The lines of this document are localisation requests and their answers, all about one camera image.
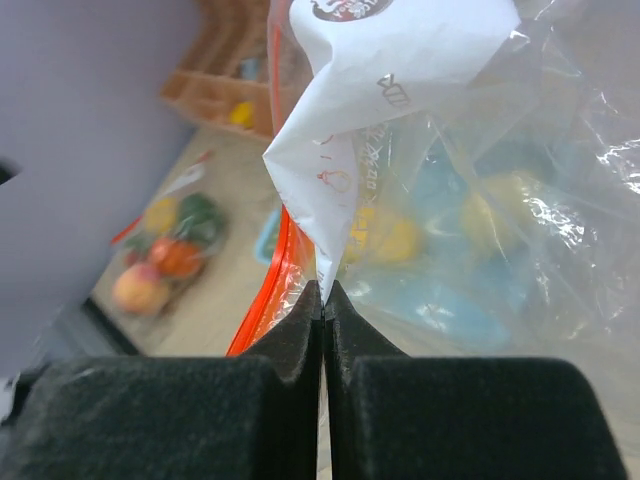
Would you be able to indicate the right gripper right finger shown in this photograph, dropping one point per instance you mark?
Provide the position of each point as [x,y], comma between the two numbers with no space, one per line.
[394,416]

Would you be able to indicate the small orange pumpkin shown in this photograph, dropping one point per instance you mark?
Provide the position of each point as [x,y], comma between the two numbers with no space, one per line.
[175,258]

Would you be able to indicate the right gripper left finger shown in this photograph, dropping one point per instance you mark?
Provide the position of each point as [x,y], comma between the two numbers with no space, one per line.
[251,416]

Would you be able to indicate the blue plastic basket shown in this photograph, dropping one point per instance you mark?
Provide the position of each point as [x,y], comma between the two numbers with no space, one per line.
[446,294]

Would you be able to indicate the yellow bell pepper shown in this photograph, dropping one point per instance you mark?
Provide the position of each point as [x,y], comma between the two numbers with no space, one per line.
[382,236]

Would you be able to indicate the red yellow peach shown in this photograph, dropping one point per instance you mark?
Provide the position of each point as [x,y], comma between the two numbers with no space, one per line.
[140,290]

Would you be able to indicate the clear zip bag orange zipper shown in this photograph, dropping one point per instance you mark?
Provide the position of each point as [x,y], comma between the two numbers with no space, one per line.
[159,219]

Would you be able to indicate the yellow block in organizer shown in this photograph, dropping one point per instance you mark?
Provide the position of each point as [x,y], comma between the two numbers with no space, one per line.
[242,115]

